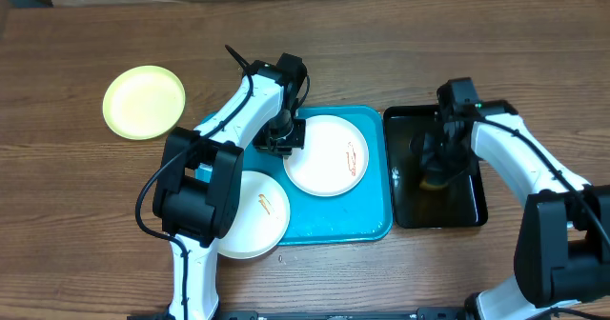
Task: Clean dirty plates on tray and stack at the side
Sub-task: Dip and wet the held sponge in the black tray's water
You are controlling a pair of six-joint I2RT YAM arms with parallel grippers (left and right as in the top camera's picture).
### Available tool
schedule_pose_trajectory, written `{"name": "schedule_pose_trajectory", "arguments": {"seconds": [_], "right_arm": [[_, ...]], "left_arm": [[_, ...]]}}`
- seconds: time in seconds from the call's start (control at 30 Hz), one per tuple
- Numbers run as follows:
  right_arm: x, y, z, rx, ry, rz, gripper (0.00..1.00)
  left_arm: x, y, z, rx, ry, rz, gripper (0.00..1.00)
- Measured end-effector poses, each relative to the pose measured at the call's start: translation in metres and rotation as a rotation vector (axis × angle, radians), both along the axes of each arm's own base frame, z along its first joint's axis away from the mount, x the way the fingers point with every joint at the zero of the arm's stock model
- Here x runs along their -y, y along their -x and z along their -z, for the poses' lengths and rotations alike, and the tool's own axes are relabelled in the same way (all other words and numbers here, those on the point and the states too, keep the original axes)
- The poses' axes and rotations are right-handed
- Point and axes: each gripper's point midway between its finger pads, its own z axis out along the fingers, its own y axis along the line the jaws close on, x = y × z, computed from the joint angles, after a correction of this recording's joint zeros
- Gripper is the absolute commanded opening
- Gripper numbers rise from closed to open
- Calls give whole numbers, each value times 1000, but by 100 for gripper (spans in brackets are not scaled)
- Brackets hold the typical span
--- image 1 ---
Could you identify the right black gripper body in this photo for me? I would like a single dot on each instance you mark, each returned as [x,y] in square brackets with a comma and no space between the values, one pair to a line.
[446,159]

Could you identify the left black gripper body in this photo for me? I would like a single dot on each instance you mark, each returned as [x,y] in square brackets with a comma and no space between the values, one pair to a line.
[282,136]

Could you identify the green yellow sponge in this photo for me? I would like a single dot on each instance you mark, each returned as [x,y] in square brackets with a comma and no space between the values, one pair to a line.
[434,180]

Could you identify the white plate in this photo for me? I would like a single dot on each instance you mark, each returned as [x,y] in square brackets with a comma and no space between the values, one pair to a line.
[262,218]
[332,161]

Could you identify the yellow green rimmed plate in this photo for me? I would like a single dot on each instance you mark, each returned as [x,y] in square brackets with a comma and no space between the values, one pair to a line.
[143,102]

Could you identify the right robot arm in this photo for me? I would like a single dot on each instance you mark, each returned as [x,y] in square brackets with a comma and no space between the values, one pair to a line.
[562,254]

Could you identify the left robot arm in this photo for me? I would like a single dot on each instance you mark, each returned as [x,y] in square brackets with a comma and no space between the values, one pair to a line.
[197,187]

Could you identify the black rectangular water tray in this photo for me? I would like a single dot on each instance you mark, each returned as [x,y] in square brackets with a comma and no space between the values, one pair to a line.
[461,204]

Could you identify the teal plastic tray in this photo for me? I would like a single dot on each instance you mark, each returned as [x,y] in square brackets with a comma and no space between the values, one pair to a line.
[361,214]

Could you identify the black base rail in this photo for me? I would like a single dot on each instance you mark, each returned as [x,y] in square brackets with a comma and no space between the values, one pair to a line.
[424,313]

